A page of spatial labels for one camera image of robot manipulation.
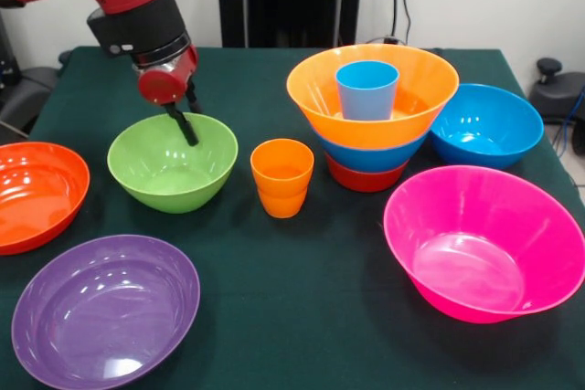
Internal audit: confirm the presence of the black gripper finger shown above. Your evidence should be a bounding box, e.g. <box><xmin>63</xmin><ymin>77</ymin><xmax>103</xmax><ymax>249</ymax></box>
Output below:
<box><xmin>185</xmin><ymin>80</ymin><xmax>204</xmax><ymax>115</ymax></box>
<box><xmin>165</xmin><ymin>102</ymin><xmax>201</xmax><ymax>147</ymax></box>

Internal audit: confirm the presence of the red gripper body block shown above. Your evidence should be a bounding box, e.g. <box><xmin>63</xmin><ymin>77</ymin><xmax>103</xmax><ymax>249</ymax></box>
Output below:
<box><xmin>132</xmin><ymin>45</ymin><xmax>200</xmax><ymax>107</ymax></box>

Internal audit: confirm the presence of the green bowl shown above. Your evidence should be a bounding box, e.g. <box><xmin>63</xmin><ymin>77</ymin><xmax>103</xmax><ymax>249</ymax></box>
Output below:
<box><xmin>107</xmin><ymin>111</ymin><xmax>239</xmax><ymax>215</ymax></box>

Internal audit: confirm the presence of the blue cup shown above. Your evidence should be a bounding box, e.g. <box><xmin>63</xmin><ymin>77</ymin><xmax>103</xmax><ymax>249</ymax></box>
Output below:
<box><xmin>335</xmin><ymin>60</ymin><xmax>400</xmax><ymax>121</ymax></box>

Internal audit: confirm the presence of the large orange bowl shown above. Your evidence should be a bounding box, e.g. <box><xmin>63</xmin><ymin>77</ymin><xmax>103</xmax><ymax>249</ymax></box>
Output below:
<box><xmin>286</xmin><ymin>44</ymin><xmax>461</xmax><ymax>150</ymax></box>

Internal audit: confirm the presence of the blue cone-shaped bowl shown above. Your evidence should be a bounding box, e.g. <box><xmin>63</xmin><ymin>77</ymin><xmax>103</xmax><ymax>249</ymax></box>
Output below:
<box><xmin>314</xmin><ymin>127</ymin><xmax>431</xmax><ymax>174</ymax></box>

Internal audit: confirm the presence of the orange cup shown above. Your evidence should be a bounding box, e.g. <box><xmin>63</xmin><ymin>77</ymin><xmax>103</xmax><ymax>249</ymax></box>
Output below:
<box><xmin>250</xmin><ymin>138</ymin><xmax>315</xmax><ymax>198</ymax></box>
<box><xmin>257</xmin><ymin>185</ymin><xmax>309</xmax><ymax>219</ymax></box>

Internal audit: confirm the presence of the dark green table cloth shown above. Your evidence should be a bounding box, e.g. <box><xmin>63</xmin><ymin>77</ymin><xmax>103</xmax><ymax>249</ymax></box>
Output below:
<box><xmin>0</xmin><ymin>46</ymin><xmax>585</xmax><ymax>390</ymax></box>

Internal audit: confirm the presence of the black equipment box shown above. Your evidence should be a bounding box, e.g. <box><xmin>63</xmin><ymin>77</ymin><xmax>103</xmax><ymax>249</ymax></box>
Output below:
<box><xmin>0</xmin><ymin>13</ymin><xmax>20</xmax><ymax>88</ymax></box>

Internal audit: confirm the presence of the large red-orange bowl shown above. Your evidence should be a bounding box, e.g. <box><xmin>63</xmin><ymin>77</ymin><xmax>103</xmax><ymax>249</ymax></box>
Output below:
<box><xmin>0</xmin><ymin>141</ymin><xmax>91</xmax><ymax>257</ymax></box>

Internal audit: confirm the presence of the small red bowl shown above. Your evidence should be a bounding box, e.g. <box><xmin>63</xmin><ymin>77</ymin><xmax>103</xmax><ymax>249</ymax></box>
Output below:
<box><xmin>324</xmin><ymin>152</ymin><xmax>411</xmax><ymax>194</ymax></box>

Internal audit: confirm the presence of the purple bowl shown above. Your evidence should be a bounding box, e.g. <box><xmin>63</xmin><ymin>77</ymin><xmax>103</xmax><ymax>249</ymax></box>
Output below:
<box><xmin>11</xmin><ymin>234</ymin><xmax>201</xmax><ymax>390</ymax></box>

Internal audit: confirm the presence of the blue round bowl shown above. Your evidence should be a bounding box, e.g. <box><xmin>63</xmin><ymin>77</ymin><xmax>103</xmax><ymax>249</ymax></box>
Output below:
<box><xmin>429</xmin><ymin>83</ymin><xmax>545</xmax><ymax>170</ymax></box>

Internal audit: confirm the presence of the pink bowl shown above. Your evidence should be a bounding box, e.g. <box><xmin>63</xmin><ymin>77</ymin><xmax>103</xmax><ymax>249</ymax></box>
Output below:
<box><xmin>382</xmin><ymin>164</ymin><xmax>585</xmax><ymax>324</ymax></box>

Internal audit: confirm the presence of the black pedestal foot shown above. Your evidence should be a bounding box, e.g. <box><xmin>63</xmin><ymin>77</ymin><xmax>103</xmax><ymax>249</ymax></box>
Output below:
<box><xmin>0</xmin><ymin>65</ymin><xmax>61</xmax><ymax>135</ymax></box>
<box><xmin>528</xmin><ymin>58</ymin><xmax>585</xmax><ymax>125</ymax></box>

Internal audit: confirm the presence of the blue cable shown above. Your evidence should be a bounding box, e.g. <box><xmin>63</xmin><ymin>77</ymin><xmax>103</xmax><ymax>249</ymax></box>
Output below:
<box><xmin>554</xmin><ymin>87</ymin><xmax>585</xmax><ymax>156</ymax></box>

